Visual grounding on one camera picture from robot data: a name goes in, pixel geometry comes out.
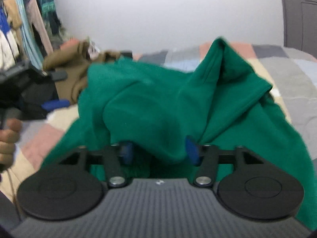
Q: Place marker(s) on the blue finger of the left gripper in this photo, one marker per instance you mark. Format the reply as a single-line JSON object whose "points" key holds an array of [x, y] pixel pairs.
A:
{"points": [[55, 104]]}

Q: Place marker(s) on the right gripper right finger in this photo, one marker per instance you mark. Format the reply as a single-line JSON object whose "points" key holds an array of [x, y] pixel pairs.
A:
{"points": [[205, 158]]}

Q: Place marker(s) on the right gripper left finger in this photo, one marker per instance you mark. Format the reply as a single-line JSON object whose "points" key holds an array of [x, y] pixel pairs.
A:
{"points": [[114, 157]]}

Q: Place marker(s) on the green hoodie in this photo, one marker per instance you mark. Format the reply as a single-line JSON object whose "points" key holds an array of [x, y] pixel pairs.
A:
{"points": [[223, 102]]}

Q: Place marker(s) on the person's left hand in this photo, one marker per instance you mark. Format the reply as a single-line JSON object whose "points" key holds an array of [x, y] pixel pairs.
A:
{"points": [[10, 135]]}

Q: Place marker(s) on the hanging light blue garment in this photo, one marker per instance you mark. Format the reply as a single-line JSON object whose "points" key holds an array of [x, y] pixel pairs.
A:
{"points": [[31, 48]]}

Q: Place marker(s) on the white puffer jacket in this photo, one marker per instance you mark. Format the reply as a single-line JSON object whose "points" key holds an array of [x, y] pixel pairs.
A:
{"points": [[9, 51]]}

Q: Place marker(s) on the brown garment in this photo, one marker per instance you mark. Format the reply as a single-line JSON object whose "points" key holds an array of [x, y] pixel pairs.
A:
{"points": [[75, 60]]}

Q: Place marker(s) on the orange box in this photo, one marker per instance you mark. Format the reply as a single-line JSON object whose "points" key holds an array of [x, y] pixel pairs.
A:
{"points": [[71, 42]]}

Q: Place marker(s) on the grey door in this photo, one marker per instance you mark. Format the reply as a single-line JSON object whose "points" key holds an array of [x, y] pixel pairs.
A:
{"points": [[300, 25]]}

